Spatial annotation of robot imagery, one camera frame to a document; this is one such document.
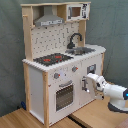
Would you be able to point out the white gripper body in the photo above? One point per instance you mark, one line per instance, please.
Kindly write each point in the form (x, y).
(96, 85)

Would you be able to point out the white toy oven door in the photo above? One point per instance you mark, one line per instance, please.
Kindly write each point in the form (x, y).
(61, 100)

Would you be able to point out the wooden toy kitchen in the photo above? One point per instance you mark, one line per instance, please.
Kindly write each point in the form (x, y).
(45, 40)

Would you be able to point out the right stove knob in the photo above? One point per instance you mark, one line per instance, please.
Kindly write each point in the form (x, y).
(74, 69)

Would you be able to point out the stove knob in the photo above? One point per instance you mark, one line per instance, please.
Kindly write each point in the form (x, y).
(56, 75)
(74, 69)

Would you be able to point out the grey toy sink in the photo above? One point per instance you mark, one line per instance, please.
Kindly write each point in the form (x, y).
(79, 51)

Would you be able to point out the left stove knob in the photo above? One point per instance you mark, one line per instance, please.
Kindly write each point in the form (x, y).
(56, 75)

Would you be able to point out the black toy faucet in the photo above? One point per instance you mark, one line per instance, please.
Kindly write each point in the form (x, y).
(71, 45)

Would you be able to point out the black toy stovetop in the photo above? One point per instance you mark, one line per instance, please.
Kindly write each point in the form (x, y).
(52, 59)

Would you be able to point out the toy microwave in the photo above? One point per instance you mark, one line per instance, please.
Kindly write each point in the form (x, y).
(77, 11)

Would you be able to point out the grey range hood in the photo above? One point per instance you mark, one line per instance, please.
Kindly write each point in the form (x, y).
(48, 18)

